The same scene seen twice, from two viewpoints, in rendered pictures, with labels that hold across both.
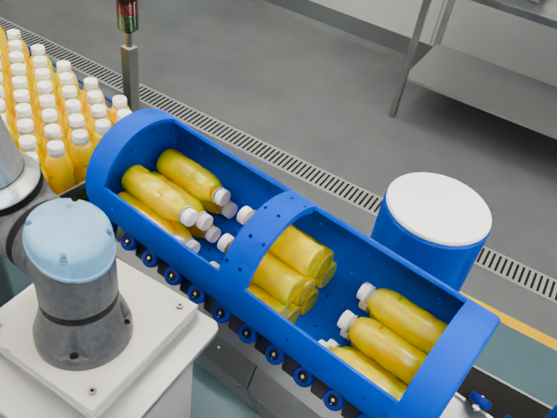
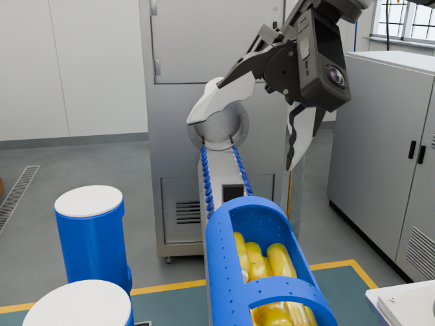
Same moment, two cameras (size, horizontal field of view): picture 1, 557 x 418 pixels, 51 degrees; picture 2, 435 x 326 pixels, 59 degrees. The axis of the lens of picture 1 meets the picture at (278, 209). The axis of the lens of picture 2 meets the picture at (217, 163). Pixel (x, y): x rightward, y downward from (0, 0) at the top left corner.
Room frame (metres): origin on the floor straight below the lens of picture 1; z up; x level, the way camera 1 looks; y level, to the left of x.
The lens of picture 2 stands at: (1.34, 0.45, 1.80)
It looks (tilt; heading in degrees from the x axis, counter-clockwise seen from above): 22 degrees down; 233
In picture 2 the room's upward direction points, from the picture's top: straight up
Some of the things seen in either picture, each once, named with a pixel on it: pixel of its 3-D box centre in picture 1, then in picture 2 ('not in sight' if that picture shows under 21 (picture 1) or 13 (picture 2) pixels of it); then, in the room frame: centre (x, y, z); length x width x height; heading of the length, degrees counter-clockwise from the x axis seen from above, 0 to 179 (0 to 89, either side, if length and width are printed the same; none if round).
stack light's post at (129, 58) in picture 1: (135, 182); not in sight; (1.60, 0.54, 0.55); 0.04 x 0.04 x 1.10; 58
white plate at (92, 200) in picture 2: not in sight; (89, 200); (0.92, -1.04, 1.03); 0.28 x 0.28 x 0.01
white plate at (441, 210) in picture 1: (438, 206); (78, 314); (1.17, -0.41, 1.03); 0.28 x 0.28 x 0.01
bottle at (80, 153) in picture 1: (84, 166); not in sight; (1.14, 0.52, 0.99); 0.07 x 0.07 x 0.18
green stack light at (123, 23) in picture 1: (128, 20); not in sight; (1.60, 0.54, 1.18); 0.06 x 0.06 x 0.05
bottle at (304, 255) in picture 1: (280, 239); (274, 312); (0.83, -0.02, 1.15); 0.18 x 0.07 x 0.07; 58
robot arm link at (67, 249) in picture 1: (70, 255); not in sight; (0.54, 0.28, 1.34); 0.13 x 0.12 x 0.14; 57
